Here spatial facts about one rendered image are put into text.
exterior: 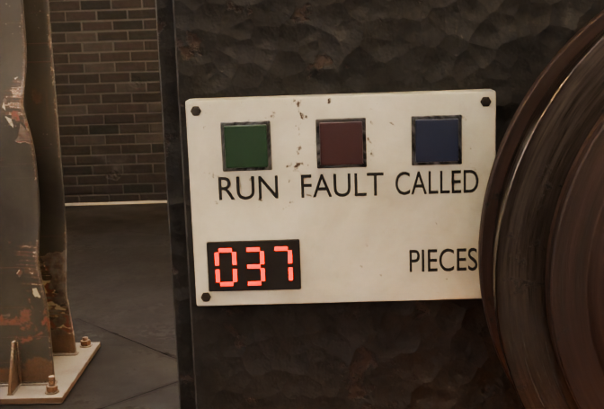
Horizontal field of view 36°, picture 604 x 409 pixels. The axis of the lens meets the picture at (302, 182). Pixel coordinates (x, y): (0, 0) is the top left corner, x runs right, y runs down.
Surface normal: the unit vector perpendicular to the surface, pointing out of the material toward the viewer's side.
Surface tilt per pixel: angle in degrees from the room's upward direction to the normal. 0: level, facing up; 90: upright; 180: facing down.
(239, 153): 90
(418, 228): 90
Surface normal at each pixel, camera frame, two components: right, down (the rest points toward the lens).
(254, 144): -0.02, 0.18
